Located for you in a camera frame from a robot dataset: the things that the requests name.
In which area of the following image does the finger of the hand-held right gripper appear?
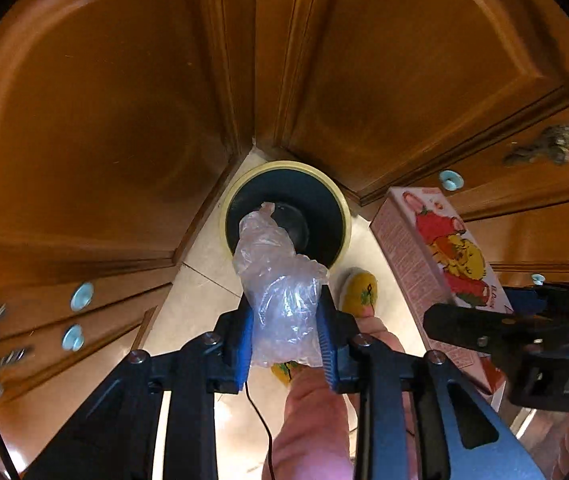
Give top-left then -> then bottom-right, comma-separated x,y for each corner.
507,282 -> 569,317
423,301 -> 565,361

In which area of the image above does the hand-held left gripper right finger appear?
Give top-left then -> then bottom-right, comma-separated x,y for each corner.
317,285 -> 547,480

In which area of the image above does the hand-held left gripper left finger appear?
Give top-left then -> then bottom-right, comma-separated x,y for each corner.
24,305 -> 256,480

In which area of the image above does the clear plastic bag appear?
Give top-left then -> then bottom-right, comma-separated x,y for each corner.
232,201 -> 330,368

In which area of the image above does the pink printed carton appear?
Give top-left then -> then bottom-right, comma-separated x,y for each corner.
369,186 -> 515,408

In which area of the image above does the yellow-rimmed dark waste bin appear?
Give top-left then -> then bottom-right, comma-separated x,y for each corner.
219,160 -> 352,268

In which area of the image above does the yellow printed slipper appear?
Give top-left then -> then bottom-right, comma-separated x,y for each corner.
270,360 -> 307,387
338,269 -> 380,319

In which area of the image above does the wooden drawer front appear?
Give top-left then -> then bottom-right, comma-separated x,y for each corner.
0,305 -> 160,461
359,110 -> 569,221
0,280 -> 174,356
461,195 -> 569,273

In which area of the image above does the person's pink trouser leg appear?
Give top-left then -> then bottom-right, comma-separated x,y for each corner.
263,317 -> 407,480

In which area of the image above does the thin black cable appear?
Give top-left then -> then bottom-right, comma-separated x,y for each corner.
243,382 -> 274,480

